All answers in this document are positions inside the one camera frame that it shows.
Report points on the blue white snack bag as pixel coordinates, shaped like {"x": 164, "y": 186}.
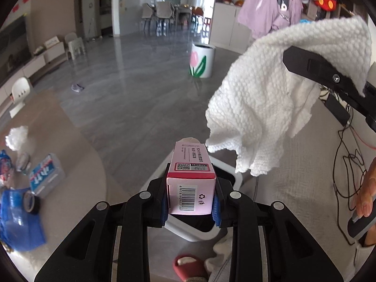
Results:
{"x": 6, "y": 169}

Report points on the large black television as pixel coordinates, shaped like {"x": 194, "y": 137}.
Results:
{"x": 15, "y": 51}

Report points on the red slipper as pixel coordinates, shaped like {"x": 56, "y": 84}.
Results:
{"x": 190, "y": 268}

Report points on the round cartoon bear case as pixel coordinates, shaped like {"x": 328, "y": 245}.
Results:
{"x": 23, "y": 162}

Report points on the white textured cloth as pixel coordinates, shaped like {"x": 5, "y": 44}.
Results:
{"x": 260, "y": 102}

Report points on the hanging pink purple clothes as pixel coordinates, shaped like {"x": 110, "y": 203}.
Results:
{"x": 262, "y": 17}

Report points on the person's hand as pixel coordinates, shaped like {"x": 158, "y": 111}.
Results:
{"x": 364, "y": 204}

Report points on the blue plastic bag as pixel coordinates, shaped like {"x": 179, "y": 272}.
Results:
{"x": 21, "y": 231}

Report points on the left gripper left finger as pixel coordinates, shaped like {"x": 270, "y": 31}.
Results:
{"x": 110, "y": 243}

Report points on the stacked white stools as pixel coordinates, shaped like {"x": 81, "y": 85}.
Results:
{"x": 75, "y": 45}

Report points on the dark tape roll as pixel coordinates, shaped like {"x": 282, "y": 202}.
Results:
{"x": 31, "y": 203}

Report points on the dining table with chairs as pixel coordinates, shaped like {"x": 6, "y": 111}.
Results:
{"x": 165, "y": 15}

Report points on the clear blue-label plastic box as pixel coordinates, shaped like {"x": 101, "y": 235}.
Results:
{"x": 46, "y": 176}

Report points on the pink cardboard box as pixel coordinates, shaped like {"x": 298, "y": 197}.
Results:
{"x": 190, "y": 179}

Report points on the crumpled clear plastic bag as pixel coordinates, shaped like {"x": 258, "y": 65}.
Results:
{"x": 16, "y": 138}

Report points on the white tulip trash can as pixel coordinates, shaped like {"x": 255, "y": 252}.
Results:
{"x": 201, "y": 61}

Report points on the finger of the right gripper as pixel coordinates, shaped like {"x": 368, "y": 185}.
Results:
{"x": 316, "y": 68}

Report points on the white plastic chair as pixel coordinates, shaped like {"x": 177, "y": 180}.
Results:
{"x": 21, "y": 89}

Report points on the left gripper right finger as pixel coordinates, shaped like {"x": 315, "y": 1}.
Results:
{"x": 268, "y": 240}

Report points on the white tv cabinet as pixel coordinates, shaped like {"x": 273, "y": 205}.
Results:
{"x": 36, "y": 67}

